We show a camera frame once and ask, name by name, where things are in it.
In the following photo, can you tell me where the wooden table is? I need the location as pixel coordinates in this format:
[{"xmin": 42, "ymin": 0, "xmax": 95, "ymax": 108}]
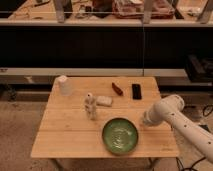
[{"xmin": 30, "ymin": 76, "xmax": 180, "ymax": 171}]

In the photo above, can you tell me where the black rectangular device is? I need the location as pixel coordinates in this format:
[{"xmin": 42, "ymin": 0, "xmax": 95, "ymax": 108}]
[{"xmin": 132, "ymin": 84, "xmax": 142, "ymax": 100}]

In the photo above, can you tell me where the beige sponge block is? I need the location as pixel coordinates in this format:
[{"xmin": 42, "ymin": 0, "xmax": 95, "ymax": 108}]
[{"xmin": 96, "ymin": 96, "xmax": 113, "ymax": 107}]

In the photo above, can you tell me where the green ceramic bowl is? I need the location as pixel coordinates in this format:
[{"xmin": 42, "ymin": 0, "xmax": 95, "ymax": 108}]
[{"xmin": 102, "ymin": 118, "xmax": 139, "ymax": 155}]

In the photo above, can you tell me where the white cup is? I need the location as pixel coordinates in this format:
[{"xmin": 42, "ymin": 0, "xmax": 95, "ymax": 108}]
[{"xmin": 57, "ymin": 75, "xmax": 71, "ymax": 96}]

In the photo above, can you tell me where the black box on shelf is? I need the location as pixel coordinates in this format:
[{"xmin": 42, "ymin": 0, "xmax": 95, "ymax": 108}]
[{"xmin": 185, "ymin": 55, "xmax": 213, "ymax": 82}]

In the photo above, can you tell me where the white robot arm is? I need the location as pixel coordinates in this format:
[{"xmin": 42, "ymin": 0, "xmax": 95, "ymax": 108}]
[{"xmin": 141, "ymin": 94, "xmax": 213, "ymax": 163}]

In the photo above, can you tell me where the white figurine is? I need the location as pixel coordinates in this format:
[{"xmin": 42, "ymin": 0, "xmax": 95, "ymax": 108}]
[{"xmin": 84, "ymin": 93, "xmax": 97, "ymax": 120}]

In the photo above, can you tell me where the pink packaged item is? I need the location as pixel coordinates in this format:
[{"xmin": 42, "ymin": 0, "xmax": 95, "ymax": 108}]
[{"xmin": 112, "ymin": 0, "xmax": 175, "ymax": 19}]

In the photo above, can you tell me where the dark red object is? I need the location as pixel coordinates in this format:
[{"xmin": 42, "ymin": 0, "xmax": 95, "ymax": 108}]
[{"xmin": 112, "ymin": 82, "xmax": 123, "ymax": 96}]

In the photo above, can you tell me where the black floor cable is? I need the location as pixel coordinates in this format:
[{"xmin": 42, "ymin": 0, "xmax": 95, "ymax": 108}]
[{"xmin": 175, "ymin": 103, "xmax": 213, "ymax": 171}]

